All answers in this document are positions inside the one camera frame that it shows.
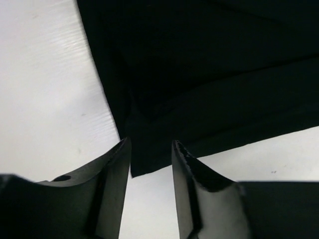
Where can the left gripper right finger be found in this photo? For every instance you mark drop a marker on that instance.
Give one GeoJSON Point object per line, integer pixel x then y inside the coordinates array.
{"type": "Point", "coordinates": [212, 206]}

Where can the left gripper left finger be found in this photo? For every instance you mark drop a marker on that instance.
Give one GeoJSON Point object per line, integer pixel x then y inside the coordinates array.
{"type": "Point", "coordinates": [86, 203]}

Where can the black t-shirt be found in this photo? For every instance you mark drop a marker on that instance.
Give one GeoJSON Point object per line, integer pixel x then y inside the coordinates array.
{"type": "Point", "coordinates": [213, 74]}

